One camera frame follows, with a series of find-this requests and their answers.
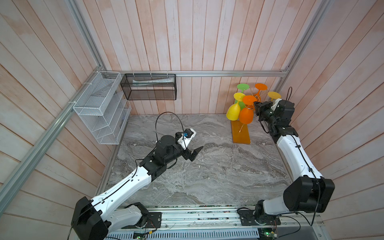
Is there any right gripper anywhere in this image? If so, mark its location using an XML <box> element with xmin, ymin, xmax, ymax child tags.
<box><xmin>254</xmin><ymin>101</ymin><xmax>277</xmax><ymax>128</ymax></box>

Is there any orange wine glass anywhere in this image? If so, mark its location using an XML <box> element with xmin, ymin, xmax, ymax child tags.
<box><xmin>239</xmin><ymin>95</ymin><xmax>257</xmax><ymax>125</ymax></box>
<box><xmin>254</xmin><ymin>83</ymin><xmax>268</xmax><ymax>102</ymax></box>

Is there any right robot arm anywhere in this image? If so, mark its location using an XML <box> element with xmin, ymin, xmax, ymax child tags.
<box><xmin>254</xmin><ymin>99</ymin><xmax>335</xmax><ymax>225</ymax></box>

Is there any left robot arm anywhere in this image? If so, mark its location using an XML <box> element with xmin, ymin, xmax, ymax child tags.
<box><xmin>71</xmin><ymin>129</ymin><xmax>202</xmax><ymax>240</ymax></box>

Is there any right yellow wine glass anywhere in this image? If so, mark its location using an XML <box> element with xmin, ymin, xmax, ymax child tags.
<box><xmin>268</xmin><ymin>92</ymin><xmax>282</xmax><ymax>101</ymax></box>

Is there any yellow wine glass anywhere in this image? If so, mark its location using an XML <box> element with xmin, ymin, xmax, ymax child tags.
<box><xmin>268</xmin><ymin>92</ymin><xmax>282</xmax><ymax>101</ymax></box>
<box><xmin>226</xmin><ymin>93</ymin><xmax>246</xmax><ymax>121</ymax></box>

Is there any left yellow wine glass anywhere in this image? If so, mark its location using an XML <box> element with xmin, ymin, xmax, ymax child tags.
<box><xmin>226</xmin><ymin>93</ymin><xmax>246</xmax><ymax>121</ymax></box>

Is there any back green wine glass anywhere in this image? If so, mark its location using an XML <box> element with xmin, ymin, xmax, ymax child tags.
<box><xmin>237</xmin><ymin>83</ymin><xmax>250</xmax><ymax>110</ymax></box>

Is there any orange wooden rack base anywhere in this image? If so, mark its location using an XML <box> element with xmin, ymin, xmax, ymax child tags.
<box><xmin>231</xmin><ymin>121</ymin><xmax>251</xmax><ymax>145</ymax></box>

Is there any white mesh shelf organizer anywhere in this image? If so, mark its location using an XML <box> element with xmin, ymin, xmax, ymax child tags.
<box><xmin>74</xmin><ymin>71</ymin><xmax>132</xmax><ymax>145</ymax></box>

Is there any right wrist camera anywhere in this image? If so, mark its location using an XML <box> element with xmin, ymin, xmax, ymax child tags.
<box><xmin>271</xmin><ymin>98</ymin><xmax>282</xmax><ymax>112</ymax></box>

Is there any left camera cable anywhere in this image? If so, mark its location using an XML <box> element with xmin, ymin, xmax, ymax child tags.
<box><xmin>154</xmin><ymin>111</ymin><xmax>188</xmax><ymax>148</ymax></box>

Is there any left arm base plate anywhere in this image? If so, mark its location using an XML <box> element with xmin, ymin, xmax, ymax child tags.
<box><xmin>123</xmin><ymin>212</ymin><xmax>162</xmax><ymax>229</ymax></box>

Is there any aluminium mounting rail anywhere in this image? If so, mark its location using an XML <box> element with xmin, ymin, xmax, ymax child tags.
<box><xmin>108</xmin><ymin>206</ymin><xmax>325</xmax><ymax>236</ymax></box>

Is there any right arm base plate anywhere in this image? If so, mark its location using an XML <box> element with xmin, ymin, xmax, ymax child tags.
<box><xmin>237</xmin><ymin>208</ymin><xmax>281</xmax><ymax>226</ymax></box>

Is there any black mesh wall basket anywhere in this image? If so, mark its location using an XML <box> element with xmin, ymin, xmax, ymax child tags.
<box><xmin>120</xmin><ymin>73</ymin><xmax>178</xmax><ymax>101</ymax></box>

